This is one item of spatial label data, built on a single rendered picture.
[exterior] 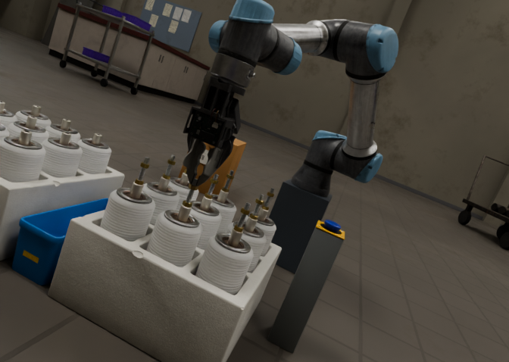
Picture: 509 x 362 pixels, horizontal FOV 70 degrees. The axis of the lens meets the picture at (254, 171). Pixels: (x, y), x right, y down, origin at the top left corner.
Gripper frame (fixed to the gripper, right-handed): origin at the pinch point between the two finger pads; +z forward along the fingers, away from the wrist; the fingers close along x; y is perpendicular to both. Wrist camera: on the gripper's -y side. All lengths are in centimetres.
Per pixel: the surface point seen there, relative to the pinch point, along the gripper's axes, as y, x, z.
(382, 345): -36, 60, 34
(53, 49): -567, -506, 23
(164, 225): 5.3, -1.6, 9.9
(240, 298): 7.3, 17.5, 16.2
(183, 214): 1.8, 0.4, 7.7
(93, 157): -22.0, -36.3, 11.7
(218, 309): 9.7, 14.6, 18.6
